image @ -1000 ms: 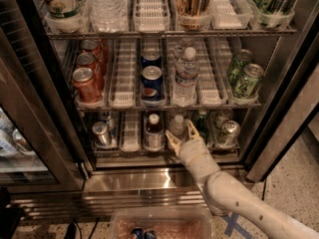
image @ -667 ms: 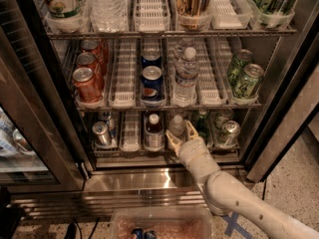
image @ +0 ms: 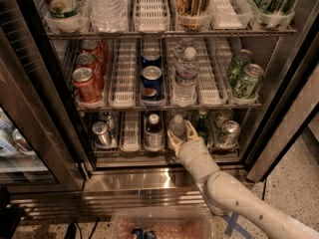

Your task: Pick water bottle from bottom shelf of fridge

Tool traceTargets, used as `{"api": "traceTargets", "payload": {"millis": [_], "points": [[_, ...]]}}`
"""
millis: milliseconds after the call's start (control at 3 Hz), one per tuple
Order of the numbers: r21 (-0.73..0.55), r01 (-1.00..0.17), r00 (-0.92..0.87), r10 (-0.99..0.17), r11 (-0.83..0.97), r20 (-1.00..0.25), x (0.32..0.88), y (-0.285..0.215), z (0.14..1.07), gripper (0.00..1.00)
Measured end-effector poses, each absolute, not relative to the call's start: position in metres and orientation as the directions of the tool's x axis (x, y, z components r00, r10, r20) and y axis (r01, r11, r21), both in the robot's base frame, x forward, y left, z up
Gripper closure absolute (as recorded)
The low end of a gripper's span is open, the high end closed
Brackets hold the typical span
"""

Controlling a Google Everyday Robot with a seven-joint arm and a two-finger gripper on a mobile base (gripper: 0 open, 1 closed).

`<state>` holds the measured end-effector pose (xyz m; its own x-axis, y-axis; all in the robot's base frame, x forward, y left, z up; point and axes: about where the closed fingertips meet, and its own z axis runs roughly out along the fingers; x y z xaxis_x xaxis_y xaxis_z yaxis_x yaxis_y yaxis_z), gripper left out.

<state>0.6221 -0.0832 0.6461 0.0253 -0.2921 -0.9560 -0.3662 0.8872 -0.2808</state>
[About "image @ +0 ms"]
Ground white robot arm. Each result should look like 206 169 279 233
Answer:
167 120 319 239

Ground glass fridge door left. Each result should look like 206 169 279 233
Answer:
0 0 87 194

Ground top shelf 7up can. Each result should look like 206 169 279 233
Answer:
45 0 80 33

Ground blue pepsi can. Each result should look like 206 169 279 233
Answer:
141 49 161 68
141 66 162 101

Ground blue tape cross on floor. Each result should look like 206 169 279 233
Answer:
222 213 252 239

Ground rear silver can bottom shelf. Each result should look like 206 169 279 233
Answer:
98 112 116 138

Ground front right can bottom shelf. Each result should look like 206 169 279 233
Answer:
217 120 240 146

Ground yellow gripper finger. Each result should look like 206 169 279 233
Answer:
167 129 183 157
185 120 203 142

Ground top shelf large water bottle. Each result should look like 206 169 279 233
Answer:
89 0 128 33

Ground black cable on floor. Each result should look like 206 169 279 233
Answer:
260 178 268 201

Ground front silver can bottom shelf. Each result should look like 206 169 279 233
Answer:
92 121 111 145

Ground front green can middle shelf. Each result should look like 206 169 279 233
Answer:
232 64 264 100

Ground middle orange soda can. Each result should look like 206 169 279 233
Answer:
76 52 104 90

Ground dark drink bottle white cap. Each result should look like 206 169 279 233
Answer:
146 114 163 151

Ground empty white tray shelf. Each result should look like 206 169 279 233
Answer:
120 111 140 151
109 39 137 109
134 0 170 32

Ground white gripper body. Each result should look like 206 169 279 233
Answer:
177 139 219 184

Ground empty white tray middle shelf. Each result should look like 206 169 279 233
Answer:
109 39 137 109

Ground rear blue Pepsi can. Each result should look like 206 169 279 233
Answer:
141 49 161 68

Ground silver can shelf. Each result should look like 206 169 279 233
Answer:
92 121 111 145
98 112 116 138

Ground empty white tray top shelf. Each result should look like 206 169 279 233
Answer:
134 0 170 32

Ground rear green can middle shelf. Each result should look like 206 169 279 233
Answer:
226 49 253 87

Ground middle shelf front water bottle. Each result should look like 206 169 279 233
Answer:
173 47 199 107

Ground green glass bottle bottom shelf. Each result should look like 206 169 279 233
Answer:
191 110 209 143

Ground front blue Pepsi can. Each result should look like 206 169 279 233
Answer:
141 66 162 101

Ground empty white tray bottom shelf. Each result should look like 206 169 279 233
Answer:
120 111 140 151

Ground front orange soda can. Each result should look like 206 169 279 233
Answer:
72 67 102 103

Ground right fridge door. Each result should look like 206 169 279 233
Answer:
245 5 319 182

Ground clear plastic bin on floor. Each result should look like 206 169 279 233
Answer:
111 206 213 239

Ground top shelf tan tall can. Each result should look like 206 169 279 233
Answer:
175 0 211 31

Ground rear orange soda can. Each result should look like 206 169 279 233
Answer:
81 39 107 76

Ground top shelf green tall can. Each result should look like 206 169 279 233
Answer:
246 0 296 31

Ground orange soda can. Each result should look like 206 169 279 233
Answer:
81 39 107 76
76 52 104 90
72 67 102 103

